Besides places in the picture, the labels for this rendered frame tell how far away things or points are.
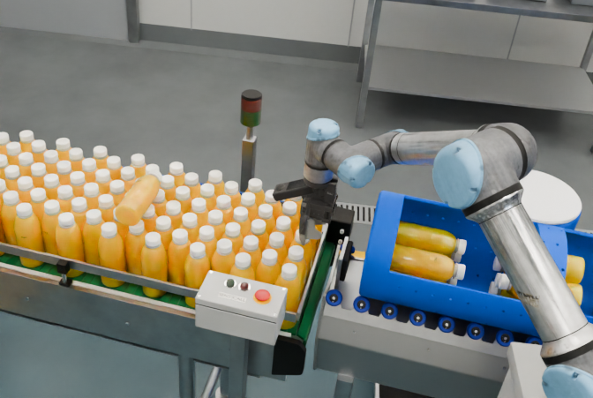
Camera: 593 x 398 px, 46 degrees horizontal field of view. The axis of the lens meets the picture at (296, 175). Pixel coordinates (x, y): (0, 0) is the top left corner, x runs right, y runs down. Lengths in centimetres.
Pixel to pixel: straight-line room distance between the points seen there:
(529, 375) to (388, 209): 51
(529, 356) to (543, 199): 79
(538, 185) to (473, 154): 111
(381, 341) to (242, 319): 44
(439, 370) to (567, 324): 72
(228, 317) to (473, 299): 59
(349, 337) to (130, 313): 60
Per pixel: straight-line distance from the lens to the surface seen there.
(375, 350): 193
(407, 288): 175
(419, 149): 155
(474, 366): 194
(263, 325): 165
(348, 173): 157
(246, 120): 212
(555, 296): 129
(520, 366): 159
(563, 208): 228
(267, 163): 400
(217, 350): 195
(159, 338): 200
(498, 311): 178
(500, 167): 128
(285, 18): 506
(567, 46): 534
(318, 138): 163
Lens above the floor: 229
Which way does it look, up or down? 36 degrees down
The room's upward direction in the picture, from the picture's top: 6 degrees clockwise
